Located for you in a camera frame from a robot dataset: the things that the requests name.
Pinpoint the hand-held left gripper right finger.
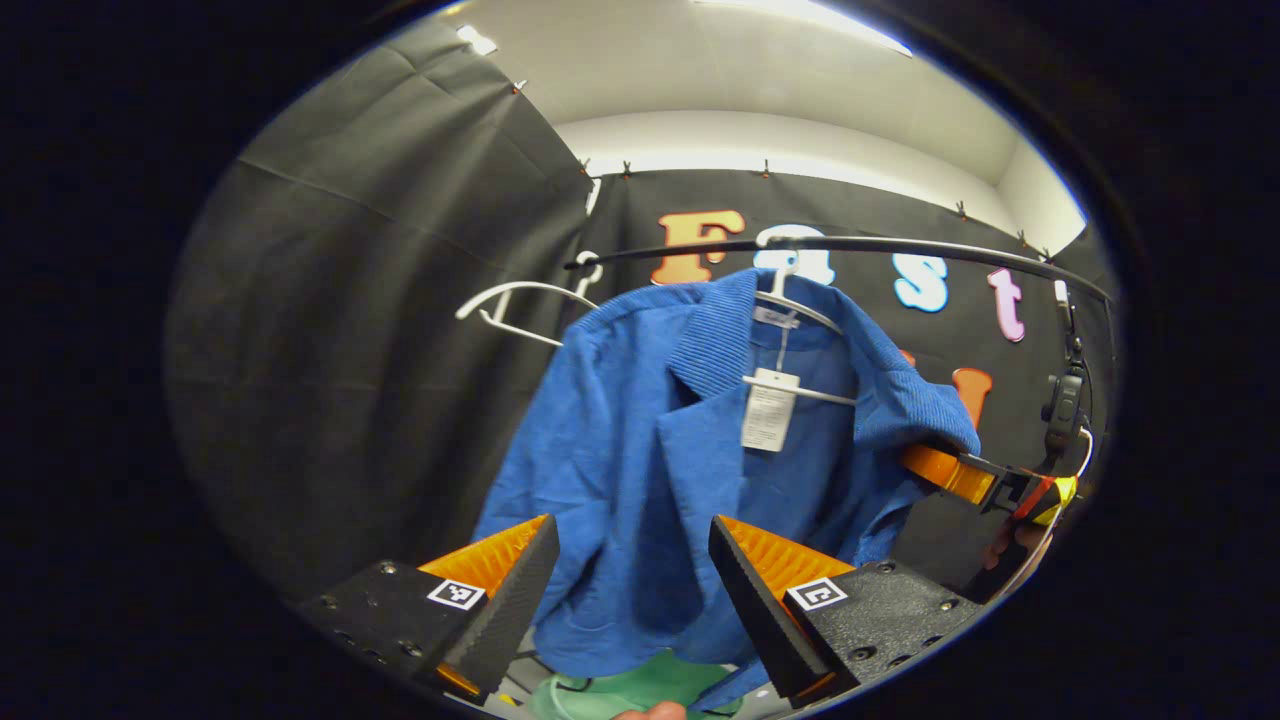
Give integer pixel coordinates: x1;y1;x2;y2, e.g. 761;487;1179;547
708;515;986;707

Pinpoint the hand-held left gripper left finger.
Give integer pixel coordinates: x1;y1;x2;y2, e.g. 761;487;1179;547
298;514;561;707

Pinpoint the green laundry hamper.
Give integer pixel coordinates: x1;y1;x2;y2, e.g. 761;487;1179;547
528;650;746;720

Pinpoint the blue corduroy jacket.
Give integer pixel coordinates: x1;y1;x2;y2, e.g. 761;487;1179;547
472;268;983;713

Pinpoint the large white plastic hanger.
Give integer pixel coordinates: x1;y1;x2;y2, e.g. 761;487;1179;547
742;240;863;407

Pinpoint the small white plastic hanger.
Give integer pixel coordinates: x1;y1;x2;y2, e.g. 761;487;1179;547
455;262;601;349

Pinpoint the white paper hang tag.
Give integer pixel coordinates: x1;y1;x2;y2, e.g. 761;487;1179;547
740;368;801;453

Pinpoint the black backdrop cloth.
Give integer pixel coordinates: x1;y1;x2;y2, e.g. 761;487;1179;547
165;20;1116;611

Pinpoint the black clothes rail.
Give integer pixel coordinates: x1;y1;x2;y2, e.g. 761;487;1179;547
565;235;1113;301

